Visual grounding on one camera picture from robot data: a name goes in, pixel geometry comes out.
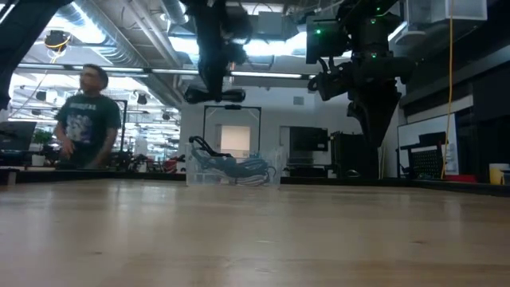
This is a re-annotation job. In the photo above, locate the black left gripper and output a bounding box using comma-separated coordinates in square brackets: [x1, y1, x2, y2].
[183, 35, 247, 105]

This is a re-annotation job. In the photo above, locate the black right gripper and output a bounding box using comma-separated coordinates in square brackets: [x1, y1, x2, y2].
[345, 55, 416, 151]

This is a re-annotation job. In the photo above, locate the black USB-C cable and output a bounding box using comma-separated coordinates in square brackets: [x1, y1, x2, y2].
[187, 135, 278, 187]

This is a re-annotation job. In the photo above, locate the black cabinet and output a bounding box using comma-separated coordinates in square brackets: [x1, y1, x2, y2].
[329, 130, 380, 179]

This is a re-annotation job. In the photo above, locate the long ceiling light tube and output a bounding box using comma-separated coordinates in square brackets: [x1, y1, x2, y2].
[15, 62, 316, 80]

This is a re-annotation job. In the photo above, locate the white board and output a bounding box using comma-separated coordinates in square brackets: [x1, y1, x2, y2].
[397, 113, 460, 176]

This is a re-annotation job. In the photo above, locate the black perforated panel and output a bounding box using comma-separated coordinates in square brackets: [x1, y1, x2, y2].
[406, 131, 447, 180]

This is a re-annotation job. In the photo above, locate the clear plastic bin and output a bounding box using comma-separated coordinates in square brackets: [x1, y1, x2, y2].
[184, 142, 285, 190]

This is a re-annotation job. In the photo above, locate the red box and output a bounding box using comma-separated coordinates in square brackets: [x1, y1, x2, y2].
[163, 155, 187, 174]

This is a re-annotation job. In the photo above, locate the grey ceiling box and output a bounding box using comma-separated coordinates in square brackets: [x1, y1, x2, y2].
[251, 10, 288, 41]

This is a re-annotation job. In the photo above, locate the red flat tray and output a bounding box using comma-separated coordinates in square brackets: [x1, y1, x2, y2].
[443, 173, 478, 184]

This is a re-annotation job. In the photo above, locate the standing person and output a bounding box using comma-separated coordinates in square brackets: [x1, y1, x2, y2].
[53, 63, 123, 171]

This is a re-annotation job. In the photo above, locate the yellow cup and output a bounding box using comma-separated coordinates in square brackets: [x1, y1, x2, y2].
[488, 163, 510, 186]

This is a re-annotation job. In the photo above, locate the green potted plant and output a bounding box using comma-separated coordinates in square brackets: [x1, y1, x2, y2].
[30, 129, 55, 167]

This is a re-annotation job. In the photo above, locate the dark laptop screen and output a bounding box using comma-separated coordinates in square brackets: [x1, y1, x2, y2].
[0, 120, 37, 152]

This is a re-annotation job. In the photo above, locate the black wall monitor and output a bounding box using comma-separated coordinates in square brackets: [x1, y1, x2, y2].
[288, 126, 330, 153]

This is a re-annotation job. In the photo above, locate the yellow hanging cord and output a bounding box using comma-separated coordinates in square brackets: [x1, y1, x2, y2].
[439, 0, 456, 180]

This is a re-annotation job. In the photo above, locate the black ceiling cable reel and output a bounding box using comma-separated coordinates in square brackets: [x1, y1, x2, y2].
[42, 29, 73, 53]

